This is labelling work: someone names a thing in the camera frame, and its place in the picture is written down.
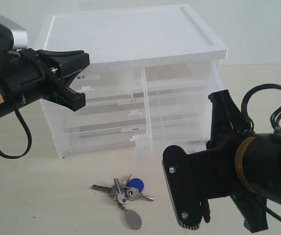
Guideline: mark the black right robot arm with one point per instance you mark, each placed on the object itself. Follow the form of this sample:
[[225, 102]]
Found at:
[[254, 160]]

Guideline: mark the key bunch with blue tag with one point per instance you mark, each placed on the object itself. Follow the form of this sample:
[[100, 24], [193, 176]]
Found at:
[[129, 190]]

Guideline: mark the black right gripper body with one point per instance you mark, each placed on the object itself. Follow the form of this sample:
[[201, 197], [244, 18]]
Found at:
[[225, 161]]

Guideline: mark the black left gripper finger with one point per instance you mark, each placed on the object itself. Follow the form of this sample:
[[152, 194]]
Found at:
[[68, 63]]

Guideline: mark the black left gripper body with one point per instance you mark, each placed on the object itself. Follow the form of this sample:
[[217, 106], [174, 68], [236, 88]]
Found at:
[[28, 76]]

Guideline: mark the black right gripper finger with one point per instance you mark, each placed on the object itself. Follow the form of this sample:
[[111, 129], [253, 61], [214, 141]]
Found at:
[[226, 118]]

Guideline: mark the clear bottom wide drawer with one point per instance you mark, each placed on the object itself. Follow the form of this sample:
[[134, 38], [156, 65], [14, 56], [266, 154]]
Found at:
[[69, 145]]

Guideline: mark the clear wide drawer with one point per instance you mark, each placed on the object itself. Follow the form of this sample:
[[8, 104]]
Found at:
[[125, 115], [69, 145]]

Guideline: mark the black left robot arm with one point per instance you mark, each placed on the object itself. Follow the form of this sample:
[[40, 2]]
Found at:
[[8, 105]]

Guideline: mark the clear middle wide drawer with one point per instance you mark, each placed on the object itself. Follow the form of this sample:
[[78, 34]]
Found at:
[[125, 115]]

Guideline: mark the white plastic drawer cabinet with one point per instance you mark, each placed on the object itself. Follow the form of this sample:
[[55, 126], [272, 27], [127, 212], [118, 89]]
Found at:
[[133, 38]]

